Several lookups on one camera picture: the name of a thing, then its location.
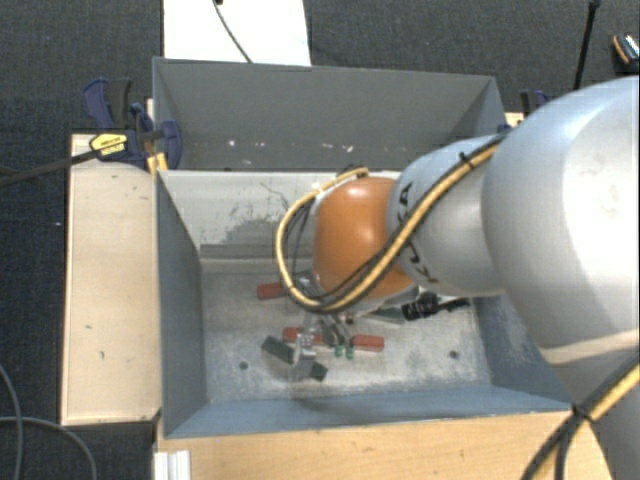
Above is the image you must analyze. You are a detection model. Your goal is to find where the dark green flat block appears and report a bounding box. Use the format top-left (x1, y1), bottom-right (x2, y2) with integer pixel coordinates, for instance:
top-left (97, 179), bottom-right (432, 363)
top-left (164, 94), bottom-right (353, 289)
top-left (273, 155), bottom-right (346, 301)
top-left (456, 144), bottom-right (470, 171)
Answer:
top-left (260, 335), bottom-right (329, 383)

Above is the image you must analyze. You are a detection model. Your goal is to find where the black cylinder on white bracket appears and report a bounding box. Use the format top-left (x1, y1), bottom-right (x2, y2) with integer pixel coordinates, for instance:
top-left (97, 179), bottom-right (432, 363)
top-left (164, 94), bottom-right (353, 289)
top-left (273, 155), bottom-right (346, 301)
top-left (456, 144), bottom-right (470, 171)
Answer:
top-left (370, 290), bottom-right (472, 323)

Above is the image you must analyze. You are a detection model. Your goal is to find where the pale wood flat board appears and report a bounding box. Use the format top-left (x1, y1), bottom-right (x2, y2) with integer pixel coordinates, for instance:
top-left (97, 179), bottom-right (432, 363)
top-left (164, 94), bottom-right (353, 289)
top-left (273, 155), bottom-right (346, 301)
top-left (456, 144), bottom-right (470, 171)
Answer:
top-left (60, 133), bottom-right (162, 426)

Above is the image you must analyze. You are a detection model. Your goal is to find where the grey metal bin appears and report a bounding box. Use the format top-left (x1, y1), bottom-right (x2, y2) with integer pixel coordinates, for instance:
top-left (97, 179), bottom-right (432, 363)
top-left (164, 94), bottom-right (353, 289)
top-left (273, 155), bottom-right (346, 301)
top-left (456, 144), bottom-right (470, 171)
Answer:
top-left (151, 56), bottom-right (574, 440)

